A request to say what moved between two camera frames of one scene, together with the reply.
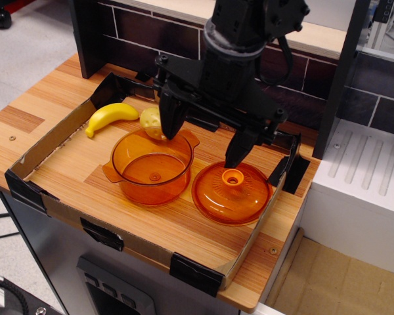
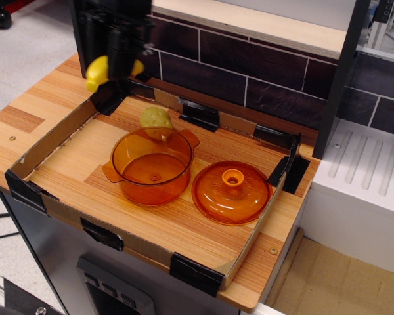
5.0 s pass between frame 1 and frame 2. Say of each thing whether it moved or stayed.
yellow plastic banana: moved
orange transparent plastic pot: stayed
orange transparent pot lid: stayed
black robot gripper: moved
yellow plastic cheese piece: stayed
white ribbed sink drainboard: stayed
